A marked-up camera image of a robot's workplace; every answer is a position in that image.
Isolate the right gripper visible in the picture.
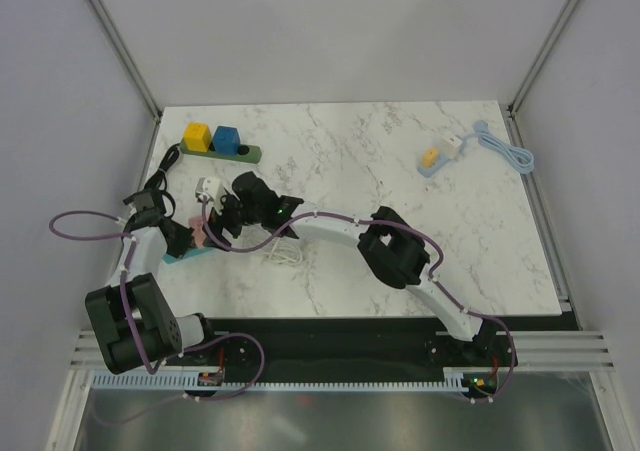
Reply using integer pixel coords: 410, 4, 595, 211
202, 192, 263, 254

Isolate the pink cube socket adapter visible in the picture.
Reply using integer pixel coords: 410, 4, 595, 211
188, 216, 207, 249

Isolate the teal power strip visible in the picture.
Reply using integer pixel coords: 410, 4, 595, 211
162, 248, 213, 264

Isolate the green power strip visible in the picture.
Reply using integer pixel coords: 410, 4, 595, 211
179, 140, 262, 164

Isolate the blue cube plug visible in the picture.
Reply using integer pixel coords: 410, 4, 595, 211
212, 126, 241, 155

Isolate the yellow cube plug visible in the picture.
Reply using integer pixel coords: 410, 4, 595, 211
183, 122, 212, 153

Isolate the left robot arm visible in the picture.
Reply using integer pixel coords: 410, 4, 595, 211
85, 189, 220, 375

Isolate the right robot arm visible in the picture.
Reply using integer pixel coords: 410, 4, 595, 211
196, 172, 500, 365

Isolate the small yellow plug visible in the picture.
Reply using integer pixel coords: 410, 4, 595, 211
421, 147, 440, 168

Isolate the small white plug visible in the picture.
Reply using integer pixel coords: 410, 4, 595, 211
440, 135, 464, 159

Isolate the light blue power strip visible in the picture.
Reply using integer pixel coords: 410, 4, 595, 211
417, 153, 453, 178

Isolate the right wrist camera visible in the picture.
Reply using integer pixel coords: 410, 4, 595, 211
194, 177, 228, 207

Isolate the black power cable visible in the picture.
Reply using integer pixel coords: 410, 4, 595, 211
144, 143, 182, 220

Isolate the white coiled cable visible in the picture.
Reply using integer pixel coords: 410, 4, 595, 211
234, 233, 304, 266

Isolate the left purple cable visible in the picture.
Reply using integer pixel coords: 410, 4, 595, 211
48, 210, 266, 425

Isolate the white cable duct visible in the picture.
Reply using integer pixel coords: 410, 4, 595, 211
91, 367, 470, 393

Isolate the light blue coiled cable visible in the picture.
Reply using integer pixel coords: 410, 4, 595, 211
457, 119, 536, 175

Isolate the aluminium frame rail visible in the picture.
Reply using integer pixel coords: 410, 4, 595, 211
70, 330, 614, 371

